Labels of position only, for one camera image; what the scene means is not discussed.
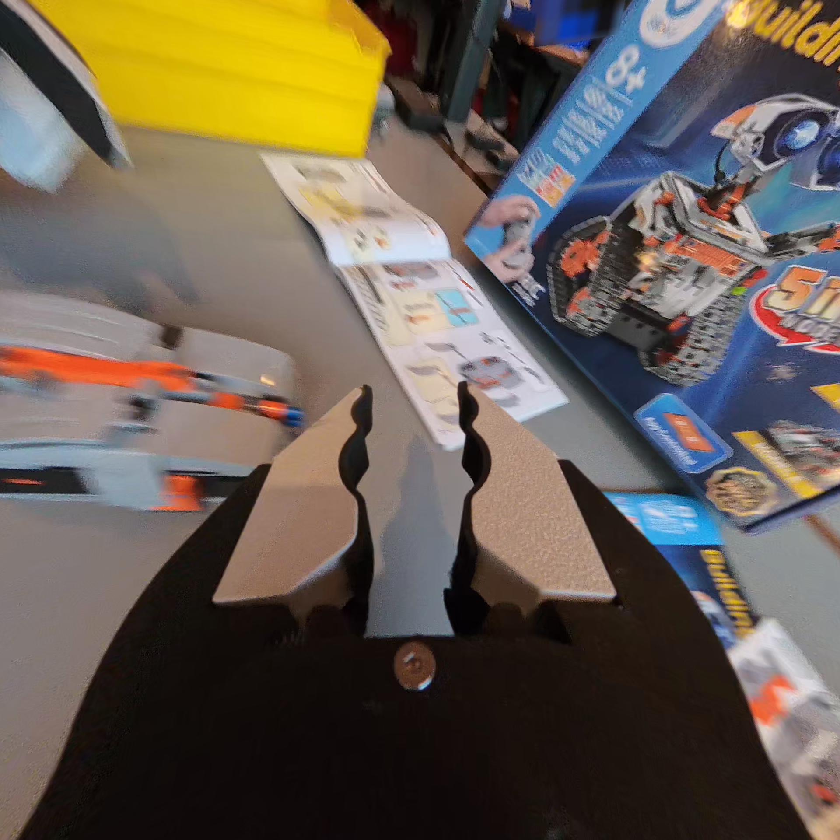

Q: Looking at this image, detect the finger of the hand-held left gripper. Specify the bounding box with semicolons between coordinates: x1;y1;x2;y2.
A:
0;0;134;194

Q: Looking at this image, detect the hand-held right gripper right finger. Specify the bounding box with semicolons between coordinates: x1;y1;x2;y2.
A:
445;381;618;636

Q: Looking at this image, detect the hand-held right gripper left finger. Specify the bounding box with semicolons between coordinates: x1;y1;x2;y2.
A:
211;385;375;636

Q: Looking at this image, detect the grey building block robot model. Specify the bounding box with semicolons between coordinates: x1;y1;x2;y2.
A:
0;289;308;514

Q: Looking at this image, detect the small blue booklet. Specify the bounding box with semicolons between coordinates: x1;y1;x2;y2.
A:
604;491;762;647

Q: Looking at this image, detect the yellow plastic bin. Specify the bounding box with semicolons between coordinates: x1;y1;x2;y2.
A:
26;0;392;158

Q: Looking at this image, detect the open instruction booklet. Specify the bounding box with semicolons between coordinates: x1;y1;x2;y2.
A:
261;152;569;452

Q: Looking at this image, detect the white orange sticker sheet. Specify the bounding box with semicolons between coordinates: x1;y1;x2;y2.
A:
728;617;840;840

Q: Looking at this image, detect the blue toy robot box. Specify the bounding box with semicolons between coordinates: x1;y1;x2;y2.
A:
462;0;840;534

